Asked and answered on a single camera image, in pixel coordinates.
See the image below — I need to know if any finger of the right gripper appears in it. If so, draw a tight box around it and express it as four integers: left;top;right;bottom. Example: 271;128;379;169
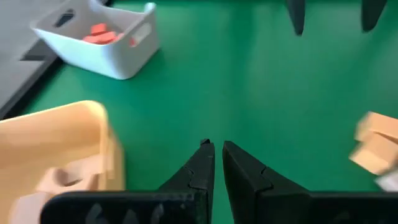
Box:
361;0;388;32
285;0;306;35

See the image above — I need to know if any yellow plastic bin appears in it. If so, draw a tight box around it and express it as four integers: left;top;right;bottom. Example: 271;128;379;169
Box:
0;100;126;224

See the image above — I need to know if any small yellow wooden block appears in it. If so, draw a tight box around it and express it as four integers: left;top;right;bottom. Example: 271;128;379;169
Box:
9;192;54;224

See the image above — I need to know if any long red wooden block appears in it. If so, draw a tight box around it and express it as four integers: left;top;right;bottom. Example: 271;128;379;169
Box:
82;30;119;45

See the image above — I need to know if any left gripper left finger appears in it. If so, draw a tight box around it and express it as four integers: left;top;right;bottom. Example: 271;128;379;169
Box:
158;139;215;224

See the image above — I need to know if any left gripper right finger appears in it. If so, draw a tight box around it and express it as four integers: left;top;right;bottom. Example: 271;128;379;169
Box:
222;140;312;224

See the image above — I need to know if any yellow wooden cube block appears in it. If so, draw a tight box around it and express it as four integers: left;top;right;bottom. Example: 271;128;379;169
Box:
354;111;398;141

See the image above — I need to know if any light grey plastic bin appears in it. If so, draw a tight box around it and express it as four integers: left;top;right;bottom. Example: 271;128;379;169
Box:
30;0;160;80

